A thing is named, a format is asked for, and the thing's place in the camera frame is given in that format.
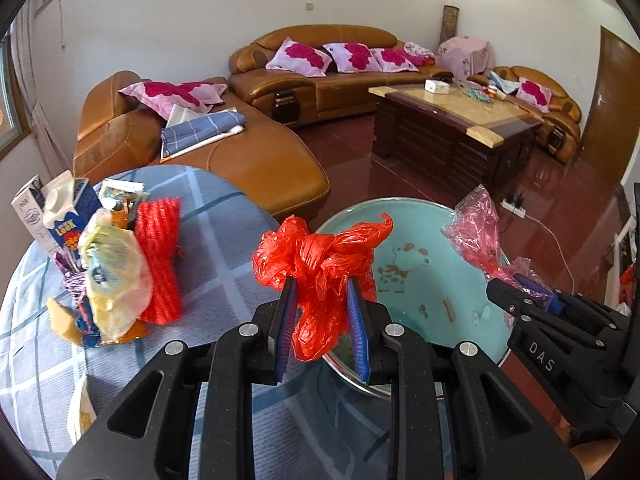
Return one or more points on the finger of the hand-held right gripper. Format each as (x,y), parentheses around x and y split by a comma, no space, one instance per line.
(510,300)
(539,291)

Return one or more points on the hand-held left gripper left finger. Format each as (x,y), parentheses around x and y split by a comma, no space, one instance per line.
(282,332)

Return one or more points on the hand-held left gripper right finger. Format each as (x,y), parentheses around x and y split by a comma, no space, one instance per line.
(359,335)

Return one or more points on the red plastic bag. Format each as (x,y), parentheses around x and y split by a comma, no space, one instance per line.
(320,265)

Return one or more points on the pink plastic bag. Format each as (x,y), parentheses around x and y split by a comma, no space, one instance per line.
(475,230)

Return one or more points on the teal enamel basin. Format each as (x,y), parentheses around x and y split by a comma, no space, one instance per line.
(425,280)

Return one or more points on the red mesh net bag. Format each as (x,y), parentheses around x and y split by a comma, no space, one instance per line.
(160,260)

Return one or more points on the orange snack wrapper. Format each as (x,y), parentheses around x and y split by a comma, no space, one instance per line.
(132,332)

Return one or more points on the clear yellowish plastic bag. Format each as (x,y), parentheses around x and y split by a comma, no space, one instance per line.
(117,280)

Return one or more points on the blue snack wrapper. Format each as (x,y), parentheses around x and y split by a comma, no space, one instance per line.
(87,330)

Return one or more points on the purple foil wrapper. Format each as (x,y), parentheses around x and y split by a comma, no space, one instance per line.
(75,280)

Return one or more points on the yellow wrapper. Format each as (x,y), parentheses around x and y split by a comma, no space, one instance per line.
(62,320)

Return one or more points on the person's right forearm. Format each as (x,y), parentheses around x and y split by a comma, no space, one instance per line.
(592,462)

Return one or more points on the white power strip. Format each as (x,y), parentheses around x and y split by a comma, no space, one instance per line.
(513,206)

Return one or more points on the orange leather corner sofa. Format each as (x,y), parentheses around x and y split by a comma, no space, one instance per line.
(260,160)

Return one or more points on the dark wooden coffee table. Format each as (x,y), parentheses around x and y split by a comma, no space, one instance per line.
(450,135)

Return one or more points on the orange leather armchair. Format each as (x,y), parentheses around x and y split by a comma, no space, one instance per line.
(560,110)

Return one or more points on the brown wooden door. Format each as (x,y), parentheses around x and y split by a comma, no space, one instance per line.
(612,110)

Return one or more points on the pink floral pillow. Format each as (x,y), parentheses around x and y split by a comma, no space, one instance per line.
(355,56)
(300,57)
(392,59)
(170,91)
(534,92)

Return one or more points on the light blue cloth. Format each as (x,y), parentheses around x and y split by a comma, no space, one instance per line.
(502,82)

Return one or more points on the blue checked folded cloth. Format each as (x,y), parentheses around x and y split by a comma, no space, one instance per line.
(200,132)

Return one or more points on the white tissue box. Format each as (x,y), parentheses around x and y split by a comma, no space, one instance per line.
(437,86)

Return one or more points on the white folded cloth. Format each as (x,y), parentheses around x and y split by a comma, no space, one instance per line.
(177,115)

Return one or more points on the pink cloth covered appliance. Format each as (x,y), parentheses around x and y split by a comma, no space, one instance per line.
(467,57)

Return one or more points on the blue and white milk carton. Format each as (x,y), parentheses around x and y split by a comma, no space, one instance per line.
(65,220)

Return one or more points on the folded pink floral blanket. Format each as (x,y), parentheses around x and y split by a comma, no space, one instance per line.
(419,52)

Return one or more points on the white paper box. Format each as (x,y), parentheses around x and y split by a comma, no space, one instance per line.
(29,215)

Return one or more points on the rolled bamboo mat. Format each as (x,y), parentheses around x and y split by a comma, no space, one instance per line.
(449,25)

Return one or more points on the pale pink curtain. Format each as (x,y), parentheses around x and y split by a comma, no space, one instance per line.
(40,85)

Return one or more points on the window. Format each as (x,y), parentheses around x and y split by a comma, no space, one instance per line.
(11,110)

